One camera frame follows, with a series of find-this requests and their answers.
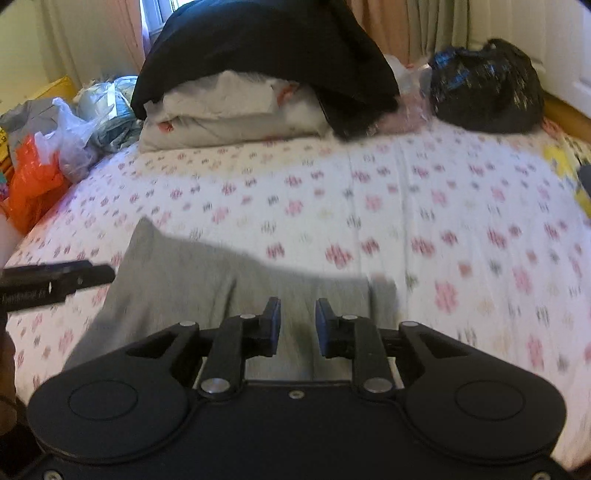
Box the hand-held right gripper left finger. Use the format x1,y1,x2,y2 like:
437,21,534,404
124,296,282,401

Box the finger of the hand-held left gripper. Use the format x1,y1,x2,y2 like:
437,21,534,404
46,260,116,297

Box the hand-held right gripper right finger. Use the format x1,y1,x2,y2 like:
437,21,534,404
315,298,467,402

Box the grey pants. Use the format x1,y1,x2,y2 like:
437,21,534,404
65,216,399,385

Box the person's left forearm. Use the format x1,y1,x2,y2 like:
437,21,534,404
0,314,21,418

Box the orange plastic bag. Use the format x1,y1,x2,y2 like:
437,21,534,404
8,135,71,234

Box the light blue bedding package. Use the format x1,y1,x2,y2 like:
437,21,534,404
75,75,143,154

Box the grey jacket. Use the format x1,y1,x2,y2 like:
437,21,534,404
0,98,62,139

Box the white folded quilt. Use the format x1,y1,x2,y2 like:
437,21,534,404
137,73,334,154

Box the pale green curtain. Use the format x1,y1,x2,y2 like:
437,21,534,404
406,0,472,52
41,0,140,89

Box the pink curtain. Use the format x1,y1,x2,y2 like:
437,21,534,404
108,0,161,77
345,0,413,65

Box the small clear plastic bag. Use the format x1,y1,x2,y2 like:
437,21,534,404
382,54,435,95

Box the black coat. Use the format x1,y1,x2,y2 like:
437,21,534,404
130,0,401,142

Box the window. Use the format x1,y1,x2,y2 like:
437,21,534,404
140,0,186,29

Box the black plastic bag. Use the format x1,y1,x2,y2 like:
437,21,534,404
427,38,546,136

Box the yellow patterned cloth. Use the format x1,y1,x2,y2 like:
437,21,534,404
542,137,591,219

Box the dark object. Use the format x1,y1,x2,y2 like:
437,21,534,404
576,163,591,205

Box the white wardrobe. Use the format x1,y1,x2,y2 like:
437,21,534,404
466,0,591,136

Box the wooden bed frame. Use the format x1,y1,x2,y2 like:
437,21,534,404
539,89,591,145

